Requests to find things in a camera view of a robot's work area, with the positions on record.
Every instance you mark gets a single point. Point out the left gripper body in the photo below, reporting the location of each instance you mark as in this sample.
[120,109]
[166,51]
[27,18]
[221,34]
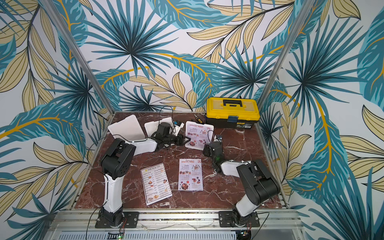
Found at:
[176,139]

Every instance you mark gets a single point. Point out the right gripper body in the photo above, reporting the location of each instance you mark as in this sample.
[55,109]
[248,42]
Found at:
[215,143]

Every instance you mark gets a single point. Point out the restaurant special menu sheet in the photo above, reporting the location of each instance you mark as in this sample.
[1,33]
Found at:
[198,133]

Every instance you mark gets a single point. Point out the white menu rack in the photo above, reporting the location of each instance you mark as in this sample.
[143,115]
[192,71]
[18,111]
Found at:
[127,129]
[151,127]
[199,135]

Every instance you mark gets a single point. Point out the pink menu sheet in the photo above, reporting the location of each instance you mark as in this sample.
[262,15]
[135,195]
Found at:
[190,175]

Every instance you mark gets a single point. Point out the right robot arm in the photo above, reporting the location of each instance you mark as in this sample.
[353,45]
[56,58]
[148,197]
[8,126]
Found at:
[259,184]

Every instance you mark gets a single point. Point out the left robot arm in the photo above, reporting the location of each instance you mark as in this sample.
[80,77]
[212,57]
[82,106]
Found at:
[116,163]

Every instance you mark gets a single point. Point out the yellow black screwdriver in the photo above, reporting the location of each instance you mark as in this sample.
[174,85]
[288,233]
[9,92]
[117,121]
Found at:
[198,119]

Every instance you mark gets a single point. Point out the yellow black toolbox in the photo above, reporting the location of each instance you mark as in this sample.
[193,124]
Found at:
[232,113]

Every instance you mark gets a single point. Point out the yellow header menu sheet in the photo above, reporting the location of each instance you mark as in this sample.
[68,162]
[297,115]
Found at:
[156,184]

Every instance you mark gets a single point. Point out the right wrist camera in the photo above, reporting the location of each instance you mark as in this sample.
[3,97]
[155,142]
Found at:
[218,138]

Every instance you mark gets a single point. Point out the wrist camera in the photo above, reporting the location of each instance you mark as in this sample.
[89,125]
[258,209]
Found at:
[177,126]
[218,138]

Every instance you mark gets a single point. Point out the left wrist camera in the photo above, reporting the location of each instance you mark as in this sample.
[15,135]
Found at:
[177,126]

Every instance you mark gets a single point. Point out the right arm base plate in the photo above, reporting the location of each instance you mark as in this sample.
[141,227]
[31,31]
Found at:
[232,219]

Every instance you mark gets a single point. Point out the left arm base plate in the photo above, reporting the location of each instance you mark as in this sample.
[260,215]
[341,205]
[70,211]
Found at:
[118,220]

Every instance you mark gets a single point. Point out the aluminium front rail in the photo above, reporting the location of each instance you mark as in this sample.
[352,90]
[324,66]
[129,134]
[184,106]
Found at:
[181,224]

